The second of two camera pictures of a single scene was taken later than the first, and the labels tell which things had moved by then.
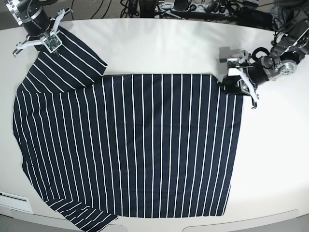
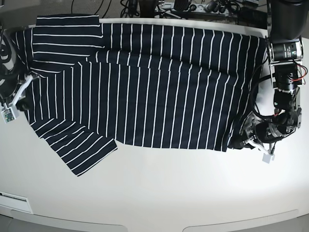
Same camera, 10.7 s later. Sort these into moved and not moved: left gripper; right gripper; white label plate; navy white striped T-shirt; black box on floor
Moved: right gripper; navy white striped T-shirt; left gripper
Not moved: black box on floor; white label plate
